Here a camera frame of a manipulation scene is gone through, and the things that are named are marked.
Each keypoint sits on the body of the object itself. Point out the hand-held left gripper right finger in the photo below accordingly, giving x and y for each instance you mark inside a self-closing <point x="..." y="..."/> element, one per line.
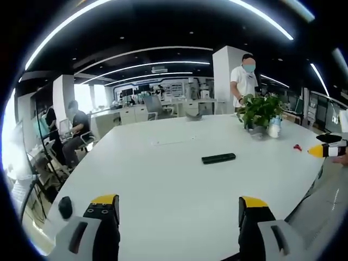
<point x="261" y="231"/>

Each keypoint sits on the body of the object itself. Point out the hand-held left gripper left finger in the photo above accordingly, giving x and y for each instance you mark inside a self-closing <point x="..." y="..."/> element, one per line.
<point x="89" y="231"/>

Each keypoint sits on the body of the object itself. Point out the black remote control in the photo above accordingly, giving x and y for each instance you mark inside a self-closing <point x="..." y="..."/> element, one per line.
<point x="218" y="158"/>

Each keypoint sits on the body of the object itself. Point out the person's right hand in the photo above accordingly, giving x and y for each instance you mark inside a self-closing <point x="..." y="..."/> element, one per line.
<point x="341" y="160"/>

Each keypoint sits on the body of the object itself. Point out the small red object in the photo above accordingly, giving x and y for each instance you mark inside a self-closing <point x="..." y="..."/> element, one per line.
<point x="298" y="148"/>

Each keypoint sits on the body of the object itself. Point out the small black round object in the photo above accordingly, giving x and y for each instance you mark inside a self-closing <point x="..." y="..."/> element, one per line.
<point x="65" y="207"/>

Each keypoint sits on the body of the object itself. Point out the white plastic bottle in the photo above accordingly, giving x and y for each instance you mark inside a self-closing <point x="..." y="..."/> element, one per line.
<point x="275" y="127"/>

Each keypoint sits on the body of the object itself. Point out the green potted plant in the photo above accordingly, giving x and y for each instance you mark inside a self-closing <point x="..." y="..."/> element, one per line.
<point x="258" y="108"/>

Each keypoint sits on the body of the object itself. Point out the white cabinet desk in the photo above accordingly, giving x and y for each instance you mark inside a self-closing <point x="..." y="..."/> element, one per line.
<point x="133" y="112"/>

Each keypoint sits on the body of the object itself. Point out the dark grey curved object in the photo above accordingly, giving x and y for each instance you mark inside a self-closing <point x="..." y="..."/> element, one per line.
<point x="194" y="116"/>

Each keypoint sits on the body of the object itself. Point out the grey office chair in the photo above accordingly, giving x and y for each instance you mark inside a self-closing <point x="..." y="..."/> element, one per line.
<point x="155" y="108"/>

